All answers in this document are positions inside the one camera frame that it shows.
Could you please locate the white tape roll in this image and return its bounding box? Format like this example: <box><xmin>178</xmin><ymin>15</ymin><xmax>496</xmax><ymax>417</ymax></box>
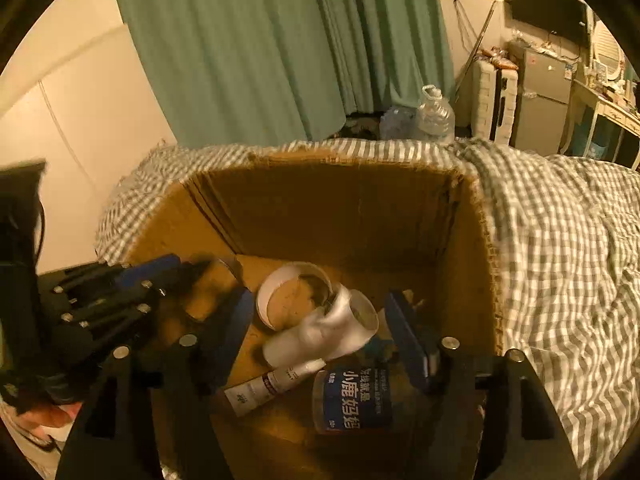
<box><xmin>255</xmin><ymin>262</ymin><xmax>333</xmax><ymax>332</ymax></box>

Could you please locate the dark clothes pile on floor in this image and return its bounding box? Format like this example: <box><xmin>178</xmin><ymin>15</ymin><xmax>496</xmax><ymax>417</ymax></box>
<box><xmin>328</xmin><ymin>113</ymin><xmax>382</xmax><ymax>141</ymax></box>

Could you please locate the oval white vanity mirror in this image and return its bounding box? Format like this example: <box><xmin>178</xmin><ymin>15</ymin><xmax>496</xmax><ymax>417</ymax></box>
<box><xmin>591</xmin><ymin>20</ymin><xmax>625</xmax><ymax>81</ymax></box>

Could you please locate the large green curtain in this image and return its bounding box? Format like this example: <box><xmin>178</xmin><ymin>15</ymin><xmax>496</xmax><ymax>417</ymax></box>
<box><xmin>117</xmin><ymin>0</ymin><xmax>454</xmax><ymax>148</ymax></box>

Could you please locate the small white tube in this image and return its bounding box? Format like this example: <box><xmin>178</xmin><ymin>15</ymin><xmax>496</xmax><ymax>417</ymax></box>
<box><xmin>224</xmin><ymin>359</ymin><xmax>326</xmax><ymax>417</ymax></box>

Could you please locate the white hard suitcase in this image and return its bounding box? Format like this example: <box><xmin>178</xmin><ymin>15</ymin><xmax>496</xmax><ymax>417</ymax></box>
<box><xmin>471</xmin><ymin>60</ymin><xmax>518</xmax><ymax>145</ymax></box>

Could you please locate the long mop stick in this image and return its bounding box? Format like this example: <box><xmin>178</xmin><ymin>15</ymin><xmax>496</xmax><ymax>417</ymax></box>
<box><xmin>454</xmin><ymin>0</ymin><xmax>498</xmax><ymax>102</ymax></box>

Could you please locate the white cylindrical device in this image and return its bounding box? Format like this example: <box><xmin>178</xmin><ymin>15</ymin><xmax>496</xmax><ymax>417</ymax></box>
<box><xmin>262</xmin><ymin>285</ymin><xmax>378</xmax><ymax>368</ymax></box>

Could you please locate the large clear water jug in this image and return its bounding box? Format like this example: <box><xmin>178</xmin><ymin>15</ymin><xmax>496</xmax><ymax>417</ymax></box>
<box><xmin>416</xmin><ymin>84</ymin><xmax>456</xmax><ymax>144</ymax></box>

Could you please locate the blue bin under table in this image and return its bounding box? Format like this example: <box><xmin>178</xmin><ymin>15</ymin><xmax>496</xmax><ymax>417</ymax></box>
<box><xmin>572</xmin><ymin>129</ymin><xmax>620</xmax><ymax>160</ymax></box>

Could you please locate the pack of water bottles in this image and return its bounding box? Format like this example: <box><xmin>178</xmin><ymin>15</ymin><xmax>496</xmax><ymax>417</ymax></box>
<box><xmin>380</xmin><ymin>105</ymin><xmax>416</xmax><ymax>140</ymax></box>

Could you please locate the black wall television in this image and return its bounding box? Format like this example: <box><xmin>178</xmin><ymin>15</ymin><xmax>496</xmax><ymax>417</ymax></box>
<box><xmin>510</xmin><ymin>0</ymin><xmax>589</xmax><ymax>48</ymax></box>

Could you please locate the white dressing table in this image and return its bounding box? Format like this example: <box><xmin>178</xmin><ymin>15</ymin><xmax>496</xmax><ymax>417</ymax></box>
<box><xmin>559</xmin><ymin>81</ymin><xmax>639</xmax><ymax>170</ymax></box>

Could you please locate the grey mini fridge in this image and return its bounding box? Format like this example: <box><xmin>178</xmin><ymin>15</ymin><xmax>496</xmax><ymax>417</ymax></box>
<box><xmin>508</xmin><ymin>40</ymin><xmax>572</xmax><ymax>156</ymax></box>

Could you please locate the brown cardboard box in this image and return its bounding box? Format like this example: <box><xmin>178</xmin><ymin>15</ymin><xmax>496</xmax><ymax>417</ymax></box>
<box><xmin>124</xmin><ymin>148</ymin><xmax>502</xmax><ymax>479</ymax></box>

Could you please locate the clear plastic bottle red label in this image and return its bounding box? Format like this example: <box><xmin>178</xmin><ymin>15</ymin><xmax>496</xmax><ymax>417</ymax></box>
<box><xmin>311</xmin><ymin>365</ymin><xmax>402</xmax><ymax>434</ymax></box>

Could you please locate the grey white checkered duvet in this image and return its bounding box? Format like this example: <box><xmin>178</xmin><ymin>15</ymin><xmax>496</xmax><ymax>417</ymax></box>
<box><xmin>94</xmin><ymin>136</ymin><xmax>640</xmax><ymax>480</ymax></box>

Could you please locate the left hand holding gripper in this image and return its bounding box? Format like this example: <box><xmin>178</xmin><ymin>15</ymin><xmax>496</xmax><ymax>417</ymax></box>
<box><xmin>1</xmin><ymin>401</ymin><xmax>82</xmax><ymax>446</ymax></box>

